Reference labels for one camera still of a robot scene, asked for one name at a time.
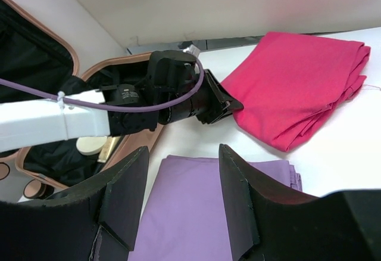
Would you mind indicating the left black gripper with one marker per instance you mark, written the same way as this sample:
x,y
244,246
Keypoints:
x,y
212,102

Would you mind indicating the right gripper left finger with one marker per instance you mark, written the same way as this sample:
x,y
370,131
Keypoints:
x,y
96,219

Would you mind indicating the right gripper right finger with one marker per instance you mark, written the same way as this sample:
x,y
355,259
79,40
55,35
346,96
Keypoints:
x,y
267,220

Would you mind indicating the magenta cloth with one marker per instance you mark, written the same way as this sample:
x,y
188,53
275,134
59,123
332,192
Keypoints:
x,y
291,84

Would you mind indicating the round cream powder puff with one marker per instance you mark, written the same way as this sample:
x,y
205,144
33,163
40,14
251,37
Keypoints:
x,y
90,145

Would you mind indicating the purple cloth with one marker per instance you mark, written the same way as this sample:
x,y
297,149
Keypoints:
x,y
184,217

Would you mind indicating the pink suitcase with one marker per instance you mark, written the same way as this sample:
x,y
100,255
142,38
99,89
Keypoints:
x,y
63,118

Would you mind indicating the beige cosmetic tube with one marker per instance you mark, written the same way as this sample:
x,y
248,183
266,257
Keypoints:
x,y
108,149

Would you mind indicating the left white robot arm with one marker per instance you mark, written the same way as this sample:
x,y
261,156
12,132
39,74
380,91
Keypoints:
x,y
175,87

